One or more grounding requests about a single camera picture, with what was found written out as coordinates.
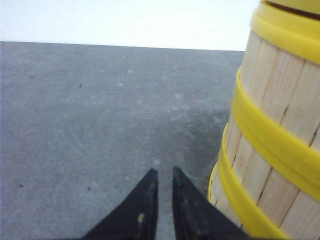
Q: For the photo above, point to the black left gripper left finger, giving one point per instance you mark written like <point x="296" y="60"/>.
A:
<point x="135" y="218"/>

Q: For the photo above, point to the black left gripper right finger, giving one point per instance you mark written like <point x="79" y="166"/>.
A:
<point x="194" y="217"/>

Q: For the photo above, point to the bamboo steamer basket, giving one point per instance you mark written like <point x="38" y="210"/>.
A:
<point x="258" y="197"/>
<point x="276" y="103"/>
<point x="217" y="192"/>

